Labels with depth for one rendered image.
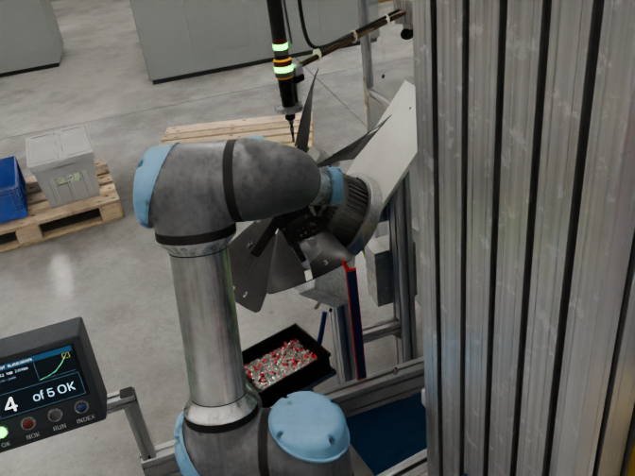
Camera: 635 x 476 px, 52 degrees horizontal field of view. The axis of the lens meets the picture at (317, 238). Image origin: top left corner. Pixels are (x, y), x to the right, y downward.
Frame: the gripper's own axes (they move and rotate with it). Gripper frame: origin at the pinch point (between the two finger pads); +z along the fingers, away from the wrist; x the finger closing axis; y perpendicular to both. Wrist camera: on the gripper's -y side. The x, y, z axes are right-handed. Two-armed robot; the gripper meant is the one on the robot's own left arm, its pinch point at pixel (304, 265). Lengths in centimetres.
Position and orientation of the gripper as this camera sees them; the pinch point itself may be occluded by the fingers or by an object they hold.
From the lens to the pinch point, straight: 154.8
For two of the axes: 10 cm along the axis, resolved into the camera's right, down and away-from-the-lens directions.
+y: 8.6, -5.0, 0.6
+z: 3.8, 7.3, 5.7
